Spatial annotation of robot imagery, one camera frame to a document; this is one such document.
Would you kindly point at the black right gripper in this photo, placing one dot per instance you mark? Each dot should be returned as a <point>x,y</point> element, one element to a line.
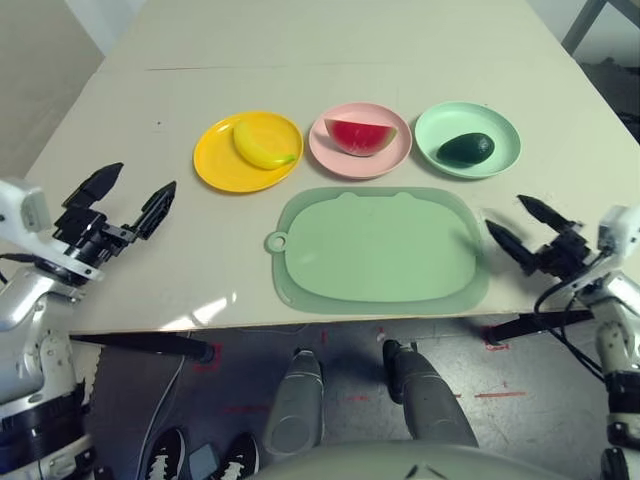
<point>567,255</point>

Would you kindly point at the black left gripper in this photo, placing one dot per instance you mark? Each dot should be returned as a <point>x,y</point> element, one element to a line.
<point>90,235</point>

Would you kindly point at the dark green toy avocado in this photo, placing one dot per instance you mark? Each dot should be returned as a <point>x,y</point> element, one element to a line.
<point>465,149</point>

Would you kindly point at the yellow toy banana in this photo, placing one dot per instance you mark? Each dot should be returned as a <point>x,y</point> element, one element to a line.
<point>255,145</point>

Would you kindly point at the red watermelon slice toy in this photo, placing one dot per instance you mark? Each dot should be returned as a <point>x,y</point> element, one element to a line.
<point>360,137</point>

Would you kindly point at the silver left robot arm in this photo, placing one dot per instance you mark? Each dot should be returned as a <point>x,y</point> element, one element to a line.
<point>20,300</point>

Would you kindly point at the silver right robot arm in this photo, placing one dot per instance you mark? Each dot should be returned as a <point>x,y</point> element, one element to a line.
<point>620,300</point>

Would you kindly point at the yellow plastic plate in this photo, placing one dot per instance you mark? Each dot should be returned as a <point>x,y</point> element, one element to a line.
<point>215,160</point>

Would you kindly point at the mint green plastic plate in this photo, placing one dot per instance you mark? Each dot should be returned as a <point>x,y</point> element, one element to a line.
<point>450,125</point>

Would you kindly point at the green silicone cutting mat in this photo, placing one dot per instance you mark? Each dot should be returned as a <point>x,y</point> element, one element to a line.
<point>380,250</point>

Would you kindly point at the pink plastic plate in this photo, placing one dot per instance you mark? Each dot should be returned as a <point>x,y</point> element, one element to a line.
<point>360,167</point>

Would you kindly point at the grey robot right leg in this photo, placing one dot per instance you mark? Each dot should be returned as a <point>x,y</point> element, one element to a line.
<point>430,400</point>

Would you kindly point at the grey robot leg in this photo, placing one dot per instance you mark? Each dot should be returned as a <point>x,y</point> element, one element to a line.
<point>430,400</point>
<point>295,405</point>

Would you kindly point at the black sneaker with white print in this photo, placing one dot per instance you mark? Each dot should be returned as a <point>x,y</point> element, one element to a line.
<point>237,460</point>
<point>167,455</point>

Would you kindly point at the grey robot left leg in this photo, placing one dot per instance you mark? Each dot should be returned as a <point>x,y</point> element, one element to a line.
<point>295,405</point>

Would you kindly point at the grey robot torso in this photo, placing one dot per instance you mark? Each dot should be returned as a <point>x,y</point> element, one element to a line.
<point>380,462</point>

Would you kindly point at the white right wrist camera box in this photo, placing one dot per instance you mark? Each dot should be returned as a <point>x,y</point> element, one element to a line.
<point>620,230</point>

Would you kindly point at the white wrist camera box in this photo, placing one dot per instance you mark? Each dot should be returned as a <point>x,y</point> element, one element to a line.
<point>620,230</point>
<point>20,210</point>

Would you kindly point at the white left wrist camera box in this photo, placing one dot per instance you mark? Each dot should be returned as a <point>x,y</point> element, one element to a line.
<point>20,210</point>

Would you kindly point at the side table with black frame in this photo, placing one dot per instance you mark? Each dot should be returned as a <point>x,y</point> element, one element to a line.
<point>580,25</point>

